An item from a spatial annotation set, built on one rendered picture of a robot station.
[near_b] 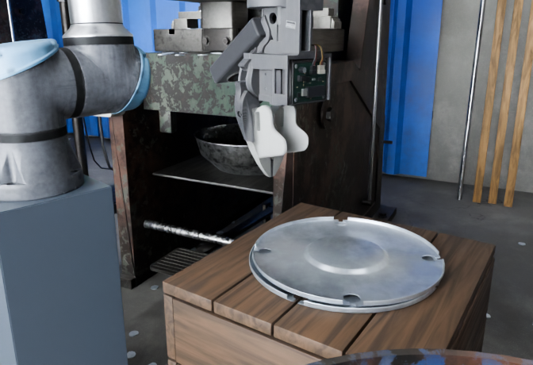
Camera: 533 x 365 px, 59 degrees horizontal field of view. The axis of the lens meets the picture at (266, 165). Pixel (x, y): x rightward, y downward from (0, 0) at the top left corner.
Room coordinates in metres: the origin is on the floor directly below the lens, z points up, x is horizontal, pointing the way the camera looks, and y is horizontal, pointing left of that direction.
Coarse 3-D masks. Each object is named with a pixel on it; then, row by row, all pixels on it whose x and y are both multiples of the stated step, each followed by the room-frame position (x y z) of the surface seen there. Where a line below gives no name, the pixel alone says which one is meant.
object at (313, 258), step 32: (288, 224) 0.79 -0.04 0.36; (320, 224) 0.80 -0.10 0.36; (352, 224) 0.80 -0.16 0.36; (384, 224) 0.79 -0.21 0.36; (256, 256) 0.67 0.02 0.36; (288, 256) 0.67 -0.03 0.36; (320, 256) 0.66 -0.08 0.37; (352, 256) 0.66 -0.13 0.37; (384, 256) 0.66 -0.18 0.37; (416, 256) 0.67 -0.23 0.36; (288, 288) 0.57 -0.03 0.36; (320, 288) 0.57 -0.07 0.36; (352, 288) 0.57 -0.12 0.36; (384, 288) 0.57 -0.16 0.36; (416, 288) 0.57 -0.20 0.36
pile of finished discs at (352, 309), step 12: (264, 252) 0.70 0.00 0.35; (252, 264) 0.66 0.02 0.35; (276, 288) 0.59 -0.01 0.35; (312, 300) 0.56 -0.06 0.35; (348, 300) 0.56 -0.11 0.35; (408, 300) 0.56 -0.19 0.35; (420, 300) 0.56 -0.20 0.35; (348, 312) 0.53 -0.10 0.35; (360, 312) 0.53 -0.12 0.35; (372, 312) 0.53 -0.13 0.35
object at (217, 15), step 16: (176, 0) 1.18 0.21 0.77; (192, 0) 1.18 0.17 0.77; (208, 0) 1.18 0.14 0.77; (224, 0) 1.18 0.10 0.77; (240, 0) 1.19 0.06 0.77; (208, 16) 1.23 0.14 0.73; (224, 16) 1.21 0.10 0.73; (240, 16) 1.23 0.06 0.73; (208, 32) 1.23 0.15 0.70; (224, 32) 1.21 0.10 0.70; (208, 48) 1.23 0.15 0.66; (224, 48) 1.21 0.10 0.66
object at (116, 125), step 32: (128, 128) 1.23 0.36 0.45; (192, 128) 1.48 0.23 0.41; (128, 160) 1.22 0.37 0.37; (160, 160) 1.33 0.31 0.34; (128, 192) 1.21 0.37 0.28; (160, 192) 1.32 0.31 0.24; (192, 192) 1.46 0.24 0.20; (224, 192) 1.64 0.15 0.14; (256, 192) 1.86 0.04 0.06; (128, 224) 1.21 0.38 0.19; (192, 224) 1.46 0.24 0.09; (224, 224) 1.64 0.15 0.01; (128, 256) 1.22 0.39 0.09; (160, 256) 1.31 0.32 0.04; (128, 288) 1.19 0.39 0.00
